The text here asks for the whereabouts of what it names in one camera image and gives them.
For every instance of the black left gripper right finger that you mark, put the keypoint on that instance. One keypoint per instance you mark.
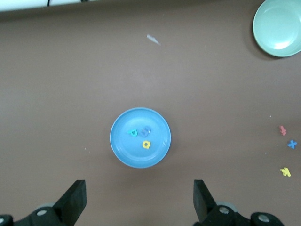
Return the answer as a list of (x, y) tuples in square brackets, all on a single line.
[(211, 212)]

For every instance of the blue round plate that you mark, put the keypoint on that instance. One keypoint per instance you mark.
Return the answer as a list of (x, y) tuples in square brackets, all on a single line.
[(131, 153)]

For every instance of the blue foam capital E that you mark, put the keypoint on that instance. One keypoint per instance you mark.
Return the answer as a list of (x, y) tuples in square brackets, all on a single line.
[(145, 131)]

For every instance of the blue foam letter x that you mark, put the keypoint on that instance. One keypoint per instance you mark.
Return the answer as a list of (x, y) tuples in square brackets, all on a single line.
[(292, 144)]

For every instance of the yellow foam letter d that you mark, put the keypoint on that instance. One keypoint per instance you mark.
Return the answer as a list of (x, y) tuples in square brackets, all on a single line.
[(146, 144)]

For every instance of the pink foam letter f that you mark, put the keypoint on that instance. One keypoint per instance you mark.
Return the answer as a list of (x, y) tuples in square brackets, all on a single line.
[(282, 130)]

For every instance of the yellow foam letter k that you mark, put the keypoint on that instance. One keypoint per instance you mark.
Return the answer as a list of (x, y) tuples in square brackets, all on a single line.
[(286, 171)]

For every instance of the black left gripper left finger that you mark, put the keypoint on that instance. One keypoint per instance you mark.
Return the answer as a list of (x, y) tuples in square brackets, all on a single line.
[(68, 207)]

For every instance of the pale green round plate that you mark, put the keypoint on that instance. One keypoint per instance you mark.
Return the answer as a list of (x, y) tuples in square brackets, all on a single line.
[(277, 28)]

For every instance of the small white paper scrap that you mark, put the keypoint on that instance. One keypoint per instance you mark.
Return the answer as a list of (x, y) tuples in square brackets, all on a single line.
[(152, 39)]

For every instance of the teal foam letter p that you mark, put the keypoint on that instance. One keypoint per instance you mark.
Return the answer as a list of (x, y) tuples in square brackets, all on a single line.
[(132, 133)]

